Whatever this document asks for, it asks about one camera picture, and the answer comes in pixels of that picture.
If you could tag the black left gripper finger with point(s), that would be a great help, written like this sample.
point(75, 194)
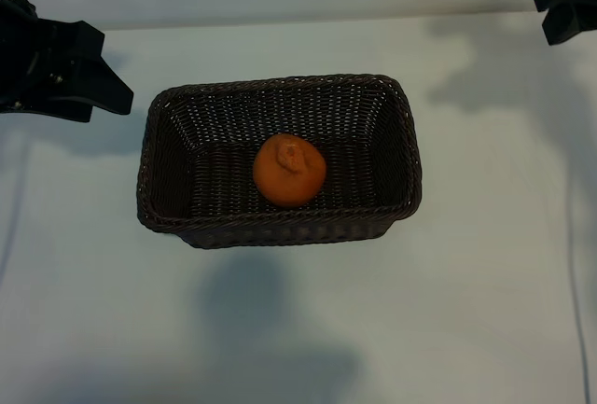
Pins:
point(102, 87)
point(79, 37)

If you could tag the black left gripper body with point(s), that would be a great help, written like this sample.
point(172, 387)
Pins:
point(32, 68)

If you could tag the dark brown woven basket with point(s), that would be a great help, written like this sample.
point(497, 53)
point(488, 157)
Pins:
point(210, 180)

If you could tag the orange fruit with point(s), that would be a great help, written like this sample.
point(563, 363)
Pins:
point(289, 185)

